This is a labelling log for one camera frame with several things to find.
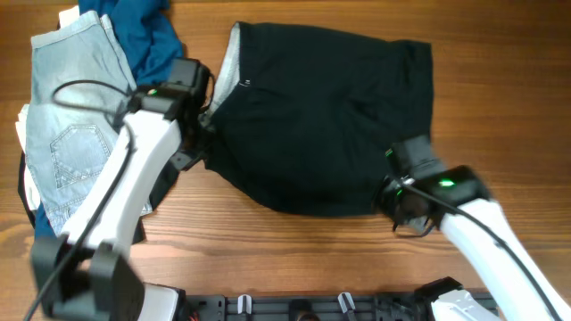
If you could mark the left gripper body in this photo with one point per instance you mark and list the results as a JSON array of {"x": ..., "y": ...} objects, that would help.
[{"x": 192, "y": 152}]

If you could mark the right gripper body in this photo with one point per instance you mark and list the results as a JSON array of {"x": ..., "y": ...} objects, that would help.
[{"x": 386, "y": 206}]

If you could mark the black shorts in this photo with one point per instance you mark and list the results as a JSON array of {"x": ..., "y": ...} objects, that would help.
[{"x": 302, "y": 116}]

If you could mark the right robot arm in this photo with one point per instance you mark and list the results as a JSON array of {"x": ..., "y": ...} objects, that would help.
[{"x": 420, "y": 192}]

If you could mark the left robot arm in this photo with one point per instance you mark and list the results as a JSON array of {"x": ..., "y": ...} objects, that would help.
[{"x": 84, "y": 274}]

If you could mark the black garment under pile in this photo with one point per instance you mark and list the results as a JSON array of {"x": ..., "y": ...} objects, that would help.
[{"x": 36, "y": 213}]

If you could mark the blue t-shirt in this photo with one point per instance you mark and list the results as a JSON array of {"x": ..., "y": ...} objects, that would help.
[{"x": 145, "y": 36}]

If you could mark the light denim shorts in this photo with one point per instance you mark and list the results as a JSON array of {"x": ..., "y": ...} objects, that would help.
[{"x": 78, "y": 78}]

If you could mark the white garment in pile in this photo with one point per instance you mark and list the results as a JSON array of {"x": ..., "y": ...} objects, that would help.
[{"x": 22, "y": 134}]

